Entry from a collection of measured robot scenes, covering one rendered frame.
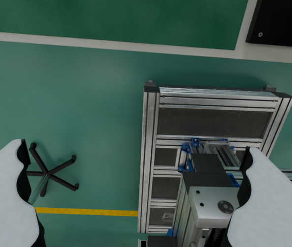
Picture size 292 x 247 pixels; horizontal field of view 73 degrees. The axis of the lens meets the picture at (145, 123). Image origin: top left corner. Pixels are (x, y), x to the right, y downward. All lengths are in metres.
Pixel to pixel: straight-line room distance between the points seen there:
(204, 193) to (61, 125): 1.23
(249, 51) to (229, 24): 0.09
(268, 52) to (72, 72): 1.09
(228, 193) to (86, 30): 0.51
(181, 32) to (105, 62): 0.85
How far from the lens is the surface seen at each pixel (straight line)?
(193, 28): 0.52
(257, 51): 0.59
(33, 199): 1.63
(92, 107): 1.42
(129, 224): 2.23
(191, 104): 1.15
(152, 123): 1.18
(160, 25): 0.51
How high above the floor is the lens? 1.26
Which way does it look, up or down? 61 degrees down
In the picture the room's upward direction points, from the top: 178 degrees clockwise
